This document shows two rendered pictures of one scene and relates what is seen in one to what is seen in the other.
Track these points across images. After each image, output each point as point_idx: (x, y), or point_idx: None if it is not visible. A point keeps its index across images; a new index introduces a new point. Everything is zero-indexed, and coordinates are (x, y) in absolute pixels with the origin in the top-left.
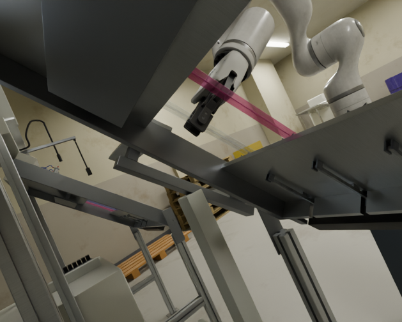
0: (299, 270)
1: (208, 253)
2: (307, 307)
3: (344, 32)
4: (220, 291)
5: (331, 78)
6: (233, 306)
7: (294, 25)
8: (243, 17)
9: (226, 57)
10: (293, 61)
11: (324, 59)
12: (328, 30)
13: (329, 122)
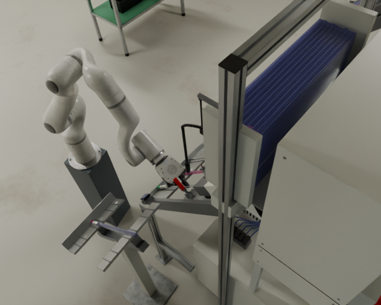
0: (156, 221)
1: (136, 256)
2: (155, 232)
3: (83, 104)
4: (137, 270)
5: (73, 130)
6: (142, 267)
7: (71, 109)
8: (149, 137)
9: (174, 159)
10: (60, 127)
11: (73, 121)
12: (74, 104)
13: (200, 164)
